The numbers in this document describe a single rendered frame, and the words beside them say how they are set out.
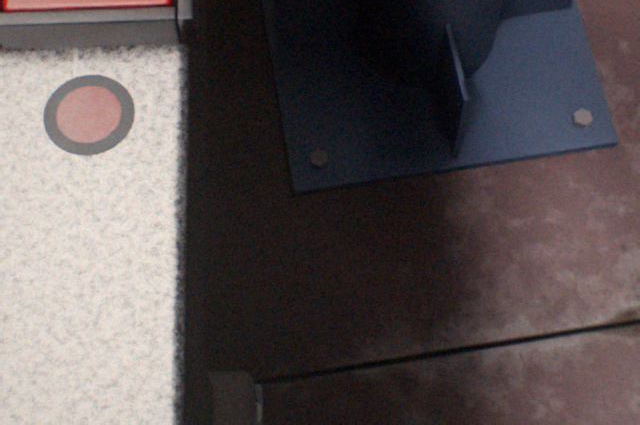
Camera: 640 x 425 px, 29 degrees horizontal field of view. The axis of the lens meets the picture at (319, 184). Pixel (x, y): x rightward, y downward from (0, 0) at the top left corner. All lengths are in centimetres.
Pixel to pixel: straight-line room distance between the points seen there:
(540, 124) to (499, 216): 12
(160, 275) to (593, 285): 103
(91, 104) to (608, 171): 108
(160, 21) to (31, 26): 4
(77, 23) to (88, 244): 8
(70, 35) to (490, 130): 105
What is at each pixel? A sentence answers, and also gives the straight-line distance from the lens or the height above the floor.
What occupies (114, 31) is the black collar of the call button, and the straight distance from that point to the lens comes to 44.
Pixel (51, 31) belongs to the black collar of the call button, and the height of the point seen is 93.
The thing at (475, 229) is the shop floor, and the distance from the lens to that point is 142.
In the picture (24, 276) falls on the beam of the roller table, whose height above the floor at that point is 92.
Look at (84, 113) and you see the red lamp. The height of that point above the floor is 92.
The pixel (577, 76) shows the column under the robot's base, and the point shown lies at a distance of 151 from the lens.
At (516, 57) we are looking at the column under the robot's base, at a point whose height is 1.
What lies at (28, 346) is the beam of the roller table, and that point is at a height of 92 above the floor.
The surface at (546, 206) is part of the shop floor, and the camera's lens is 144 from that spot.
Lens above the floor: 130
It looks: 65 degrees down
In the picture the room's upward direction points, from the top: 2 degrees counter-clockwise
